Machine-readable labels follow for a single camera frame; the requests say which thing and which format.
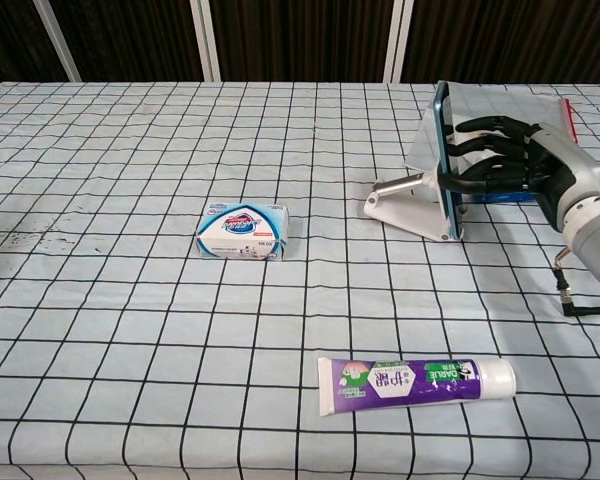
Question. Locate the white black checked tablecloth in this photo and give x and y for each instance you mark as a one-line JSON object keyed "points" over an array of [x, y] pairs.
{"points": [[180, 350]]}

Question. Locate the clear red-sealed zip bag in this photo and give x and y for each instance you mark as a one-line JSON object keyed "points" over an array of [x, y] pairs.
{"points": [[505, 102]]}

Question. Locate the purple toothpaste tube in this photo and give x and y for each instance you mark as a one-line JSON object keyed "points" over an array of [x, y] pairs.
{"points": [[405, 385]]}

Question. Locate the blue snack packet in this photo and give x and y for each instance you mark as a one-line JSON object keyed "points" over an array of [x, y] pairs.
{"points": [[500, 198]]}

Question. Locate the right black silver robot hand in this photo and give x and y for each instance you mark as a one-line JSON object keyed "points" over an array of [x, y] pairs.
{"points": [[570, 170]]}

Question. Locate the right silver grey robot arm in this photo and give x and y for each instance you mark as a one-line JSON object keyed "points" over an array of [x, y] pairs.
{"points": [[597, 235]]}

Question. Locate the white partition frame post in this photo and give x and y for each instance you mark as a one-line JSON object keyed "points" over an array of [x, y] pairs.
{"points": [[57, 45], [205, 45], [397, 45]]}

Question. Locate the white phone stand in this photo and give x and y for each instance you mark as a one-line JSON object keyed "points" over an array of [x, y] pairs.
{"points": [[405, 215]]}

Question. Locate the white blue soap box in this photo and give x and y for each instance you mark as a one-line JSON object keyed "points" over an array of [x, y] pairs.
{"points": [[242, 235]]}

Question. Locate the black smartphone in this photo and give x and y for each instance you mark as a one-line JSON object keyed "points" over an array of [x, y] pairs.
{"points": [[447, 200]]}

